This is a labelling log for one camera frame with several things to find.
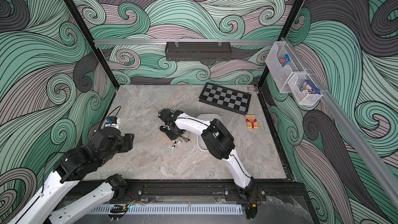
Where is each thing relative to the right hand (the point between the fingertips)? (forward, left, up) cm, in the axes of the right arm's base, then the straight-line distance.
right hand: (177, 134), depth 93 cm
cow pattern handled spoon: (-7, +1, 0) cm, 7 cm away
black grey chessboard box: (+26, -33, +3) cm, 42 cm away
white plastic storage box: (-8, -14, +3) cm, 17 cm away
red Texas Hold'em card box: (+8, -48, 0) cm, 49 cm away
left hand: (-12, +18, +23) cm, 32 cm away
